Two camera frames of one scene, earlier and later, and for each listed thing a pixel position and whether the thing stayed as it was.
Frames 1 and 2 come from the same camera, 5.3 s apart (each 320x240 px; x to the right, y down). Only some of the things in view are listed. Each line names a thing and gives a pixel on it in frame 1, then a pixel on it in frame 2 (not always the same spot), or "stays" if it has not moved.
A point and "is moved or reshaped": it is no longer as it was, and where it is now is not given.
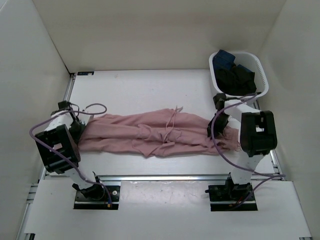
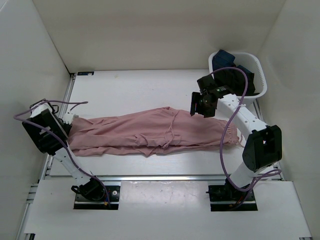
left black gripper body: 76,129 to 65,126
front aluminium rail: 59,179 stays
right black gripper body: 220,122 to 203,103
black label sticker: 85,73 stays
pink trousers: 158,133 is moved or reshaped
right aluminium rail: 275,161 stays
